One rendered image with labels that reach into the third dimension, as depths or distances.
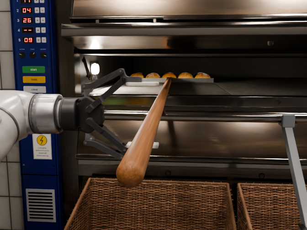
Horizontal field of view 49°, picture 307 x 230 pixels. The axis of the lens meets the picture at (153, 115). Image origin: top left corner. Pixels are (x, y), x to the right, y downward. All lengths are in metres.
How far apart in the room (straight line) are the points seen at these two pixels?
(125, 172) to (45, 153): 1.07
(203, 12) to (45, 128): 0.76
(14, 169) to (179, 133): 0.70
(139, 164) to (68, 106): 0.41
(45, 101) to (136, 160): 0.43
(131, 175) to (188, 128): 0.99
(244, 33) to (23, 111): 0.73
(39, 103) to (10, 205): 0.89
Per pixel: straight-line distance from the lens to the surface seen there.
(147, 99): 1.30
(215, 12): 1.29
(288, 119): 0.96
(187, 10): 1.29
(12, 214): 1.60
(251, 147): 1.34
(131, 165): 0.35
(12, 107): 0.75
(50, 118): 0.74
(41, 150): 1.42
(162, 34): 1.15
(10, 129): 0.71
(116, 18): 1.22
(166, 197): 1.34
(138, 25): 1.16
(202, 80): 2.14
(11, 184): 1.55
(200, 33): 1.15
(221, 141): 1.33
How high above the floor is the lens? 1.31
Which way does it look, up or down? 9 degrees down
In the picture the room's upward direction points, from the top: straight up
